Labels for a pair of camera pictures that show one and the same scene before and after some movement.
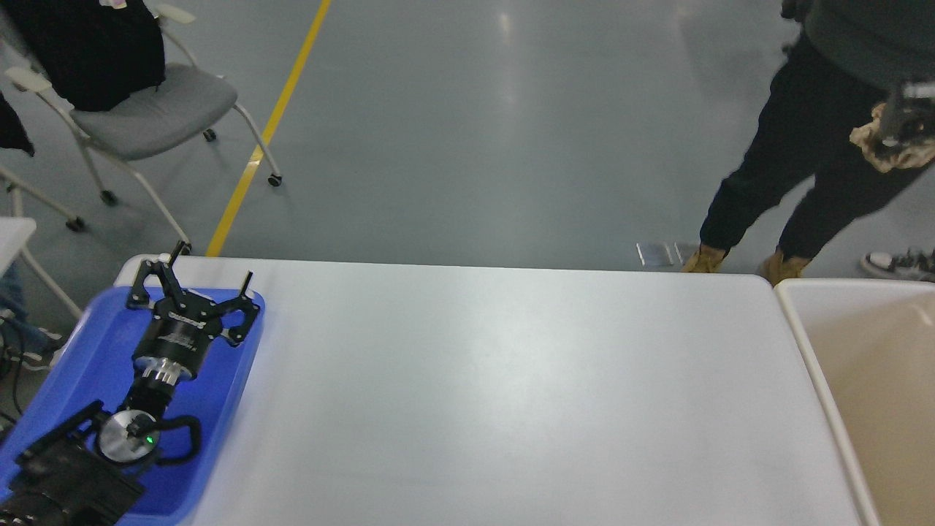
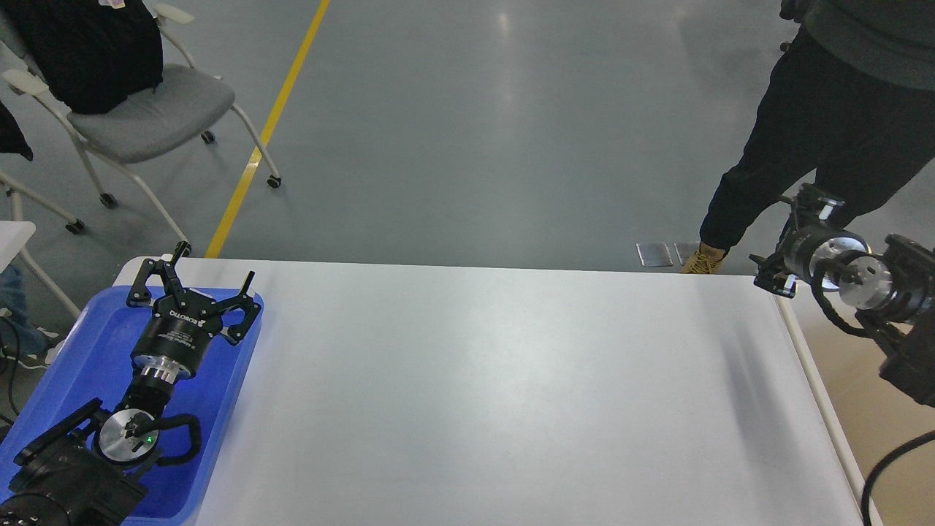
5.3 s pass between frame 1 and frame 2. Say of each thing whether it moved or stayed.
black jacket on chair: stayed
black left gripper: stayed
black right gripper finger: moved
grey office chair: stayed
